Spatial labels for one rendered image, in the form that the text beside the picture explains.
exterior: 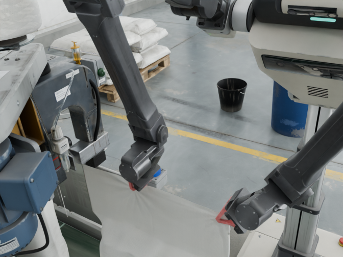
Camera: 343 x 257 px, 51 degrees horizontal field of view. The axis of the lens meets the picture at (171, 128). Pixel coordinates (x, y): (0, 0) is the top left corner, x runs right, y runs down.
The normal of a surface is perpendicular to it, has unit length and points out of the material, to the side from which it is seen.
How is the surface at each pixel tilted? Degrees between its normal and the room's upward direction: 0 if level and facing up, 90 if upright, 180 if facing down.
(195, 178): 0
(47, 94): 90
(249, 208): 79
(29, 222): 91
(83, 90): 90
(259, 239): 0
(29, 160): 1
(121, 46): 92
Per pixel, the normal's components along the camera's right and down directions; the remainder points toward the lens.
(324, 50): -0.39, -0.36
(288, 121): -0.57, 0.49
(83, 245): -0.06, -0.86
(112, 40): 0.82, 0.29
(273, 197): 0.41, -0.66
